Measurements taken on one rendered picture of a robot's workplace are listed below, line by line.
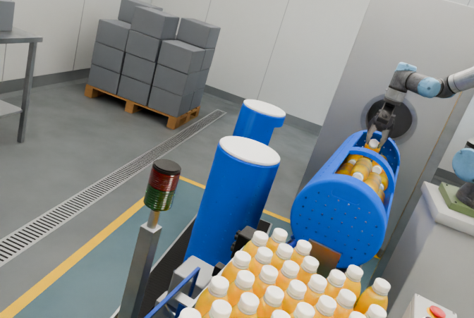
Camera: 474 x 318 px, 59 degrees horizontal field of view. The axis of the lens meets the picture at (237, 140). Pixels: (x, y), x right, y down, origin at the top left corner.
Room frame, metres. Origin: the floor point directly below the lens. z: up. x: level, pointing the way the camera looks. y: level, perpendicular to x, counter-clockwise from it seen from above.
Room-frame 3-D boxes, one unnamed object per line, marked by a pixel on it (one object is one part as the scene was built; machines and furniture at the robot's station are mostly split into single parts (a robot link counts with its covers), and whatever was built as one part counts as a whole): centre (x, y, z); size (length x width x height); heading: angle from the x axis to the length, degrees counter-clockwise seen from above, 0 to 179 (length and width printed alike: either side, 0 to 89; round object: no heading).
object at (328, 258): (1.08, -0.34, 0.99); 0.10 x 0.02 x 0.12; 71
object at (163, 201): (0.83, 0.13, 1.18); 0.06 x 0.06 x 0.05
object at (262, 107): (2.57, -0.11, 1.03); 0.28 x 0.28 x 0.01
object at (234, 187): (1.73, -0.07, 0.59); 0.28 x 0.28 x 0.88
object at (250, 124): (2.57, -0.11, 0.59); 0.28 x 0.28 x 0.88
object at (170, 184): (0.83, 0.13, 1.23); 0.06 x 0.06 x 0.04
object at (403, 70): (1.75, -0.57, 1.52); 0.09 x 0.08 x 0.11; 35
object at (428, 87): (1.68, -0.64, 1.52); 0.11 x 0.11 x 0.08; 35
